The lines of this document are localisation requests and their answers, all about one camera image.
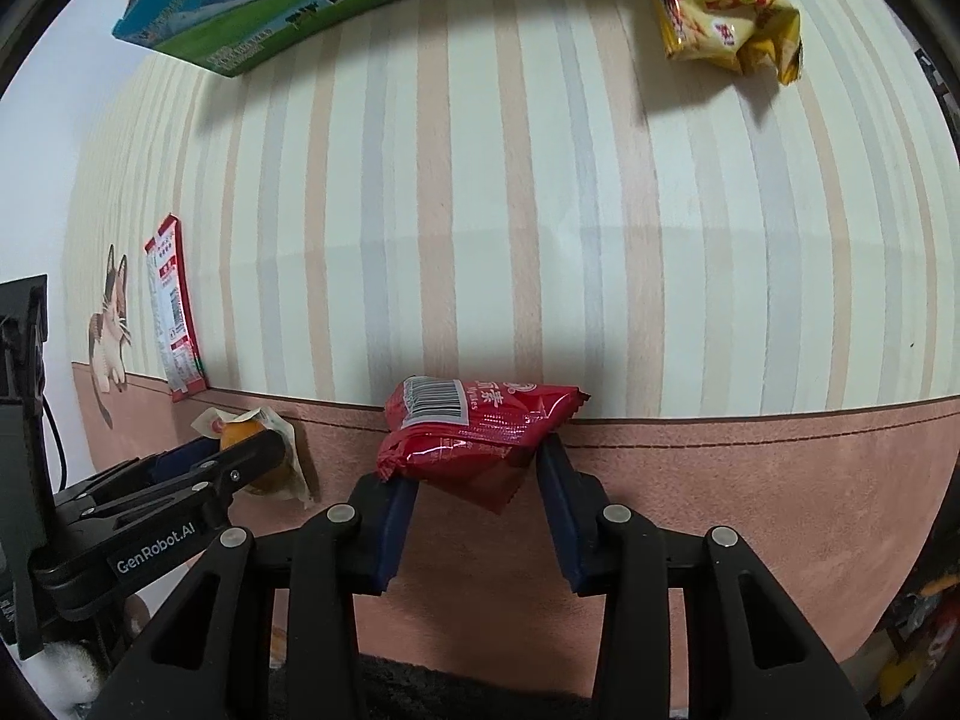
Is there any long red snack packet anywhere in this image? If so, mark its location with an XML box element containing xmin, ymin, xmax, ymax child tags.
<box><xmin>144</xmin><ymin>214</ymin><xmax>210</xmax><ymax>403</ymax></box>

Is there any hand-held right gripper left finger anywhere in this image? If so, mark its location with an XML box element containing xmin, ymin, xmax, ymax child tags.
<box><xmin>90</xmin><ymin>474</ymin><xmax>419</xmax><ymax>720</ymax></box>

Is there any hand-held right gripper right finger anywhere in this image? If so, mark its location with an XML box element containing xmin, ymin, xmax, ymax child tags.
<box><xmin>534</xmin><ymin>435</ymin><xmax>875</xmax><ymax>720</ymax></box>

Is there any striped cat print tablecloth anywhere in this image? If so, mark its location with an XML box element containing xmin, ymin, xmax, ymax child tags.
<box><xmin>64</xmin><ymin>0</ymin><xmax>960</xmax><ymax>715</ymax></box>

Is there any yellow object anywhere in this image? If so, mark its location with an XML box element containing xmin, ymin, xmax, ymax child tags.
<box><xmin>877</xmin><ymin>637</ymin><xmax>940</xmax><ymax>707</ymax></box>

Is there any clear packet with orange pastry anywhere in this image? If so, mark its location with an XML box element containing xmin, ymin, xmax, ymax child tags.
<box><xmin>190</xmin><ymin>405</ymin><xmax>320</xmax><ymax>509</ymax></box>

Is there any black cable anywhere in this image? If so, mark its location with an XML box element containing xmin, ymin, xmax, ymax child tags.
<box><xmin>39</xmin><ymin>382</ymin><xmax>71</xmax><ymax>500</ymax></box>

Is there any yellow panda snack packet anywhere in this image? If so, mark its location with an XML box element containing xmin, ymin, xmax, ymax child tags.
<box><xmin>635</xmin><ymin>0</ymin><xmax>804</xmax><ymax>88</ymax></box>

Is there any person's dark fleece clothing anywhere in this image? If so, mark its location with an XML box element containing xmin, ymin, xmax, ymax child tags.
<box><xmin>266</xmin><ymin>649</ymin><xmax>625</xmax><ymax>720</ymax></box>

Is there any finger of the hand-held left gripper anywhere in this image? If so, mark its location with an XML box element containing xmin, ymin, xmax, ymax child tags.
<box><xmin>52</xmin><ymin>430</ymin><xmax>290</xmax><ymax>535</ymax></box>
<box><xmin>71</xmin><ymin>436</ymin><xmax>227</xmax><ymax>497</ymax></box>

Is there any small red snack packet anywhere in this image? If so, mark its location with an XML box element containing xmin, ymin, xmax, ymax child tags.
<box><xmin>376</xmin><ymin>374</ymin><xmax>593</xmax><ymax>515</ymax></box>

